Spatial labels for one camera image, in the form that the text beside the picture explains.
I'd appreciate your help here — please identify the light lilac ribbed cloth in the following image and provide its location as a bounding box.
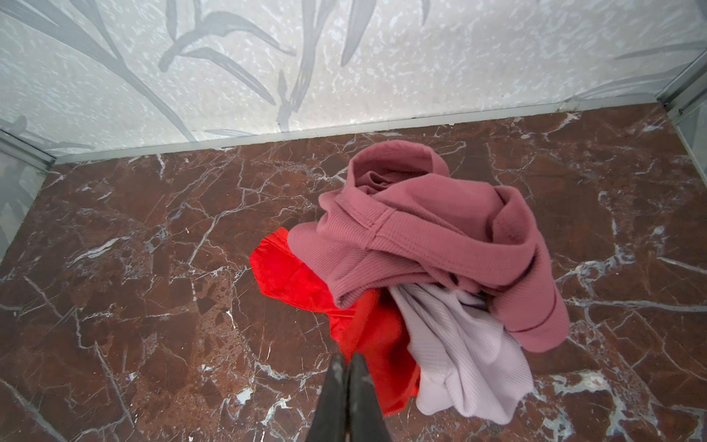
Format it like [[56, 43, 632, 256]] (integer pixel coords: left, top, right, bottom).
[[390, 284, 533, 425]]

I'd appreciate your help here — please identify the red cloth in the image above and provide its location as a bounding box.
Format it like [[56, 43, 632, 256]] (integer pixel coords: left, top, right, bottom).
[[250, 228, 420, 416]]

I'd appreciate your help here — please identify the dusty pink ribbed cloth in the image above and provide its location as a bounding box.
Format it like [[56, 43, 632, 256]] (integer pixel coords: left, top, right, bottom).
[[288, 140, 570, 353]]

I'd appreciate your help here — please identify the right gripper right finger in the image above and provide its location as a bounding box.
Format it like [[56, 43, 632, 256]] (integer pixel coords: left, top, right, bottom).
[[347, 354, 391, 442]]

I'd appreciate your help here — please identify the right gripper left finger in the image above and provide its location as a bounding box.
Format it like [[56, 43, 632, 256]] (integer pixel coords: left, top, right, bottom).
[[305, 355, 348, 442]]

